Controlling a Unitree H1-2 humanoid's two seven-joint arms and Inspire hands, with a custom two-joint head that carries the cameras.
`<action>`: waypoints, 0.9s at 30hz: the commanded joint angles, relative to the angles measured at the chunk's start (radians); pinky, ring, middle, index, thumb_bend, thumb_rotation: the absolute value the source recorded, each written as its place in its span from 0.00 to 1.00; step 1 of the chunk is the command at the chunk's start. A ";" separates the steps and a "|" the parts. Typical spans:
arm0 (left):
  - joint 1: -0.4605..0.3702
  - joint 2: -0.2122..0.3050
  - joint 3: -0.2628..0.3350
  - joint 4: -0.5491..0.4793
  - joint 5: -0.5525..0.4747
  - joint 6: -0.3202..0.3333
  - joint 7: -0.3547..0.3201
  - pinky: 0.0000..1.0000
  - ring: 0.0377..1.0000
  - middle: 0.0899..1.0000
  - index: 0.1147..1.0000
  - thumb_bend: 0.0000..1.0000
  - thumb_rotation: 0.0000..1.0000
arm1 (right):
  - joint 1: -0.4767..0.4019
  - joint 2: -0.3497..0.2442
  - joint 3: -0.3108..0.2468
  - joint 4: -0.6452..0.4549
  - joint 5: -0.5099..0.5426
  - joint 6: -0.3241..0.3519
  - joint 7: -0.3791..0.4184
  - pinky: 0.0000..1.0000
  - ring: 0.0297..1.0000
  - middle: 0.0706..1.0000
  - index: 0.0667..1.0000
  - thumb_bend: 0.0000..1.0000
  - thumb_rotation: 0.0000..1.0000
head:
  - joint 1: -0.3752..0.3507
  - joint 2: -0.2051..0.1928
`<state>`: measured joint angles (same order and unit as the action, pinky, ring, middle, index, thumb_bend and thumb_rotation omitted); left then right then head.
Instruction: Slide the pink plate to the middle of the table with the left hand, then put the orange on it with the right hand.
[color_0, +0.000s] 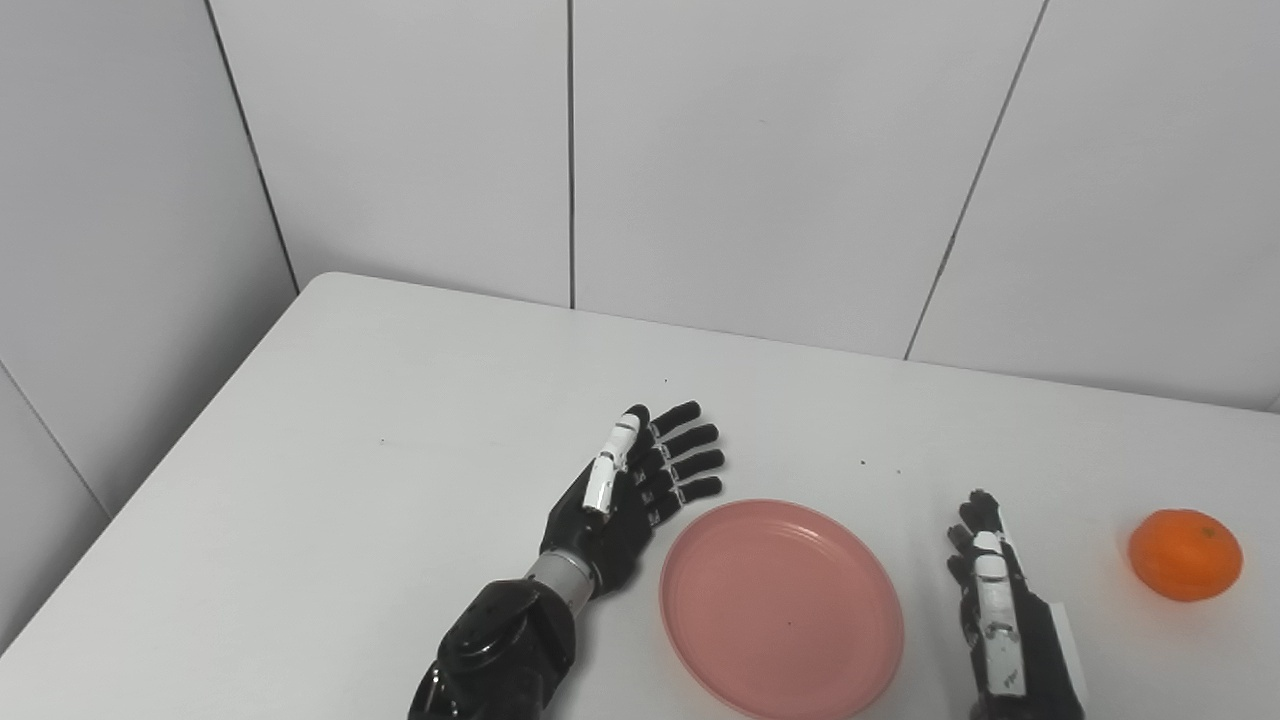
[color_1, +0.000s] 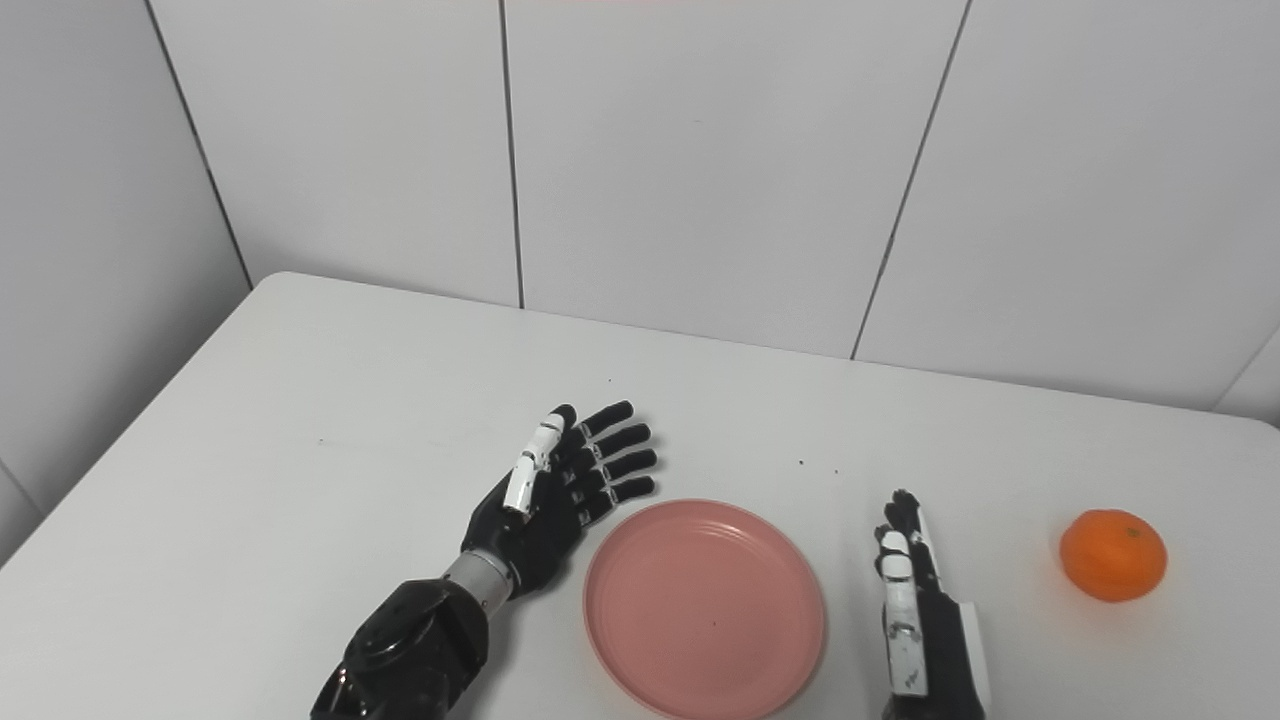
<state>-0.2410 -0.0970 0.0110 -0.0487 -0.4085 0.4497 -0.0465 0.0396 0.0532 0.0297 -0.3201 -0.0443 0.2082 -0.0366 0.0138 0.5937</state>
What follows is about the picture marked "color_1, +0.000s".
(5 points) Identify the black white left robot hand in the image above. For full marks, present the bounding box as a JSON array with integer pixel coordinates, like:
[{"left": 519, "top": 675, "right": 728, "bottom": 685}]
[{"left": 460, "top": 401, "right": 659, "bottom": 600}]

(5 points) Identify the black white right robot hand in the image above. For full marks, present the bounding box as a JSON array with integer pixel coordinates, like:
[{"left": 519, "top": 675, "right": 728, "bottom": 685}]
[{"left": 873, "top": 489, "right": 994, "bottom": 720}]

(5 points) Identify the pink round plate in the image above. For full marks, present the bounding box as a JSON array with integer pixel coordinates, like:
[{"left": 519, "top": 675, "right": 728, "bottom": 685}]
[{"left": 583, "top": 499, "right": 827, "bottom": 720}]

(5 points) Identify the orange fruit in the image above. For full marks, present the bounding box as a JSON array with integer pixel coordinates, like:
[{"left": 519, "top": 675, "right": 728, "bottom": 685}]
[{"left": 1059, "top": 509, "right": 1169, "bottom": 603}]

